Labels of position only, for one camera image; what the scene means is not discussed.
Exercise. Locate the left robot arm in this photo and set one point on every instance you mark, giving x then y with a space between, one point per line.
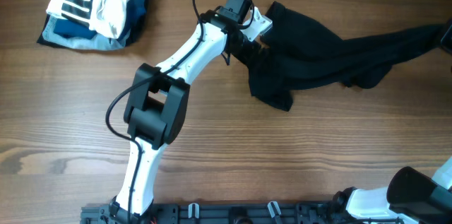
158 97

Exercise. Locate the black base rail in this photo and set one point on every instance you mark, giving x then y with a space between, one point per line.
301 213

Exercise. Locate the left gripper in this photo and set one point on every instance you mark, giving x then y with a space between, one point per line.
246 55

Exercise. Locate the black polo shirt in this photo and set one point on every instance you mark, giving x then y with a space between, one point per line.
302 54

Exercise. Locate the blue folded garment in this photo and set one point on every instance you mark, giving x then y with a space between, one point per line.
59 33

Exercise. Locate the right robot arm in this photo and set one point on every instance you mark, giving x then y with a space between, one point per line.
410 197

